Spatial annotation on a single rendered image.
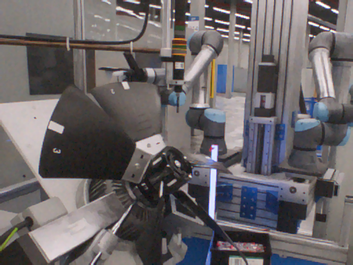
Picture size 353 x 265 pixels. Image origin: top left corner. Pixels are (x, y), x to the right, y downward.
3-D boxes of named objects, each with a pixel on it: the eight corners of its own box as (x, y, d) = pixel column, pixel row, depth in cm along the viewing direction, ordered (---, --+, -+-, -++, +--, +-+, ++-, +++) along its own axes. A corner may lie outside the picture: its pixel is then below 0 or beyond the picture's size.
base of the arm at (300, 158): (291, 159, 192) (293, 141, 189) (320, 163, 186) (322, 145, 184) (284, 165, 178) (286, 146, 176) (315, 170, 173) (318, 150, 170)
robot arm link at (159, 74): (173, 85, 186) (174, 69, 184) (154, 85, 179) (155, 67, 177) (165, 85, 191) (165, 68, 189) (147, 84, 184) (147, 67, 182)
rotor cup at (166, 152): (149, 214, 99) (183, 192, 94) (119, 171, 100) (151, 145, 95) (172, 199, 113) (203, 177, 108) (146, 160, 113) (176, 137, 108)
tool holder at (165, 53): (160, 83, 102) (161, 47, 99) (158, 83, 108) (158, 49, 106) (192, 85, 104) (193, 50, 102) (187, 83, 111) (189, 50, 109)
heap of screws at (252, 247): (213, 265, 128) (214, 256, 127) (216, 246, 141) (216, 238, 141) (267, 268, 127) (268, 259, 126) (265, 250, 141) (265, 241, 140)
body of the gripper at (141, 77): (123, 87, 169) (146, 87, 177) (124, 68, 166) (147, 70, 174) (116, 84, 174) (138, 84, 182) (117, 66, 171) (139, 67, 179)
